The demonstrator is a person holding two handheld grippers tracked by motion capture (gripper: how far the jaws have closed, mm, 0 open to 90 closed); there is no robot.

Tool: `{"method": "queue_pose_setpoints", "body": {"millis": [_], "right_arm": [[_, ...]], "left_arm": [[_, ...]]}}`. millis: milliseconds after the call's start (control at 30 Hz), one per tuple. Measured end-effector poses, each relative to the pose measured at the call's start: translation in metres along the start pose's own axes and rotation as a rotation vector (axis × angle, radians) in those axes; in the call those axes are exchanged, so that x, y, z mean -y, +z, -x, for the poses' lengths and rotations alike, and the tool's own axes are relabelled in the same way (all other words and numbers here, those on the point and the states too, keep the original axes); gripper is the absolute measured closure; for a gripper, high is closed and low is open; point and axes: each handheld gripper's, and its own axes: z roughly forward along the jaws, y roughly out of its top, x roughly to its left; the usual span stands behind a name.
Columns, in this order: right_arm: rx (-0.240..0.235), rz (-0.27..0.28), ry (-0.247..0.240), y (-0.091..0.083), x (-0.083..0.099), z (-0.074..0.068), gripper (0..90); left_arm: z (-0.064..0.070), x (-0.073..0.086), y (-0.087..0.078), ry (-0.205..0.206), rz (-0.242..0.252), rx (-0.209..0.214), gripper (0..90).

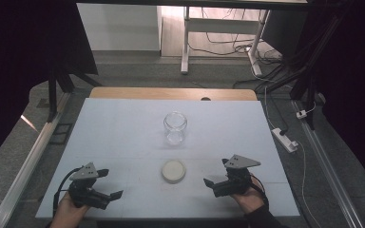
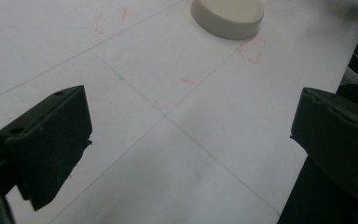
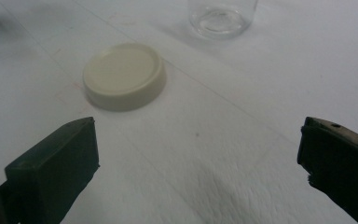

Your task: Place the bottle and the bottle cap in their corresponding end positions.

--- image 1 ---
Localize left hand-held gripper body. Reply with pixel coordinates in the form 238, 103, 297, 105
67, 161, 112, 211

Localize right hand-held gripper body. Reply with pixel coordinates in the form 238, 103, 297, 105
213, 154, 262, 199

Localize beige round jar lid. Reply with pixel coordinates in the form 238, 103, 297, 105
161, 159, 187, 185

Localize clear glass jar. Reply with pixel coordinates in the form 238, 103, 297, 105
163, 111, 188, 147

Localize person's left hand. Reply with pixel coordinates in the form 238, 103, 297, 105
56, 191, 92, 220

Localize person's right hand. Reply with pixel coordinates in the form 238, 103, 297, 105
230, 176, 266, 216

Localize white board table cover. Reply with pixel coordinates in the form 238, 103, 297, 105
35, 97, 300, 220

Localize white power strip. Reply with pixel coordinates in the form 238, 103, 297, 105
271, 127, 299, 154

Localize black metal stand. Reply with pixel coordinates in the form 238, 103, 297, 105
256, 0, 354, 131
46, 60, 105, 124

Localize wooden table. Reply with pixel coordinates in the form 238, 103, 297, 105
88, 86, 259, 102

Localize black curtain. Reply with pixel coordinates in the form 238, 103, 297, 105
0, 0, 100, 172
307, 0, 365, 195

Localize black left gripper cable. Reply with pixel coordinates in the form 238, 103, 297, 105
52, 166, 84, 217

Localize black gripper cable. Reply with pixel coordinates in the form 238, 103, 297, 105
249, 175, 270, 208
52, 166, 84, 217

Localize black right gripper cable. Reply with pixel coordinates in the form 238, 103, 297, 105
249, 175, 270, 208

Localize aluminium floor rail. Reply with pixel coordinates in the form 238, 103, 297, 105
0, 91, 73, 228
291, 99, 365, 228

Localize thin white cable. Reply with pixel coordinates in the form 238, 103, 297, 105
263, 85, 323, 228

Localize black floor cables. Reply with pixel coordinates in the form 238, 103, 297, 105
188, 8, 283, 66

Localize white desk frame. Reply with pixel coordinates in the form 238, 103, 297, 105
180, 6, 271, 77

